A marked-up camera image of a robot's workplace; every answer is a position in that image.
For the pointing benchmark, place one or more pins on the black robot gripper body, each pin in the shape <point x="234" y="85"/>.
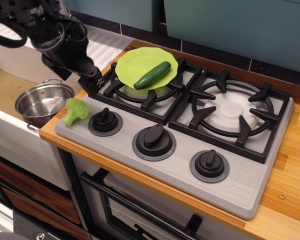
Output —
<point x="71" y="54"/>

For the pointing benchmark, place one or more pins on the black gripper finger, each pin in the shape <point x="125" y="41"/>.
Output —
<point x="63" y="73"/>
<point x="92" y="85"/>

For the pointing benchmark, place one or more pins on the light green toy cauliflower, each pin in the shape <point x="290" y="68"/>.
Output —
<point x="76" y="109"/>

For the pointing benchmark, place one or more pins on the lime green plastic plate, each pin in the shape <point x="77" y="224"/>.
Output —
<point x="138" y="62"/>

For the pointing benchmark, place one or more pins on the dark green toy pickle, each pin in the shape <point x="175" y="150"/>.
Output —
<point x="153" y="76"/>

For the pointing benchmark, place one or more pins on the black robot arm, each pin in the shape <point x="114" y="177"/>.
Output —
<point x="61" y="39"/>

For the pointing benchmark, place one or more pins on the stainless steel pot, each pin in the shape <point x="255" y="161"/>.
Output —
<point x="42" y="102"/>

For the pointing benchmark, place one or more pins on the black left stove knob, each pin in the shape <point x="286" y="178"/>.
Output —
<point x="105" y="123"/>

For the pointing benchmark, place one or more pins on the black stove knob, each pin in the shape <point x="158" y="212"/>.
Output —
<point x="154" y="143"/>
<point x="209" y="166"/>
<point x="105" y="123"/>

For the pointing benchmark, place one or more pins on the black middle stove knob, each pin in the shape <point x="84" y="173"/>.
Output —
<point x="154" y="143"/>

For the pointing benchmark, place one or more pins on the wooden drawer front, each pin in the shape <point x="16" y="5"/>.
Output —
<point x="40" y="200"/>

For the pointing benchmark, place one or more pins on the toy oven door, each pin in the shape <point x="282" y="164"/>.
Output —
<point x="136" y="213"/>

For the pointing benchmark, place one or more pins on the grey toy stove top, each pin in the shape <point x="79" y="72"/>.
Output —
<point x="240" y="193"/>

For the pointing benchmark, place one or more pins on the black right stove knob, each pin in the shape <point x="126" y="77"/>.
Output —
<point x="209" y="166"/>

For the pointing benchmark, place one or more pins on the black right burner grate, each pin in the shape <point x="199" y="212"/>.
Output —
<point x="235" y="115"/>

